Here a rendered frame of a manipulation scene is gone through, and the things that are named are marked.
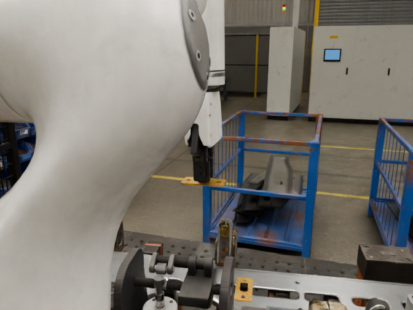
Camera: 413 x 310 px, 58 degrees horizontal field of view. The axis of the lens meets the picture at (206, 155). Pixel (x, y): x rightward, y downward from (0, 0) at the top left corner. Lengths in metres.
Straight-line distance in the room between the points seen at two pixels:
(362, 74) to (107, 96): 8.40
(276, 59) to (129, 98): 8.34
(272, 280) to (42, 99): 0.80
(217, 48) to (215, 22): 0.04
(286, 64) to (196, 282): 7.96
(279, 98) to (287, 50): 1.05
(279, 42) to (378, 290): 7.74
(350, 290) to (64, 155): 0.83
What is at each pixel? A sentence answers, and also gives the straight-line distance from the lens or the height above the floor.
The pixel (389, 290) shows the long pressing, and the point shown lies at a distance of 0.99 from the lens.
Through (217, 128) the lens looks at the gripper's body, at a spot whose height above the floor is 1.38.
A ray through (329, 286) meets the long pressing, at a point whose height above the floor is 1.00.
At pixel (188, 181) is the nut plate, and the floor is 1.28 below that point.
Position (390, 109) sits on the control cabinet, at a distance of 8.70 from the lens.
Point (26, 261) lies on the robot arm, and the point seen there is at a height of 1.42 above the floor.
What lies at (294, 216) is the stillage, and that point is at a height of 0.16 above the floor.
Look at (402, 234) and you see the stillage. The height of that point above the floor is 0.40.
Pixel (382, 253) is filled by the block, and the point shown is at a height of 1.03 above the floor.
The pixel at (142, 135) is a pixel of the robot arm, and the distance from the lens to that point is 0.19.
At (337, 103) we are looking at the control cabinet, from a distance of 8.56.
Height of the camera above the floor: 1.52
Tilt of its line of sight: 16 degrees down
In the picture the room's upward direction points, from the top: straight up
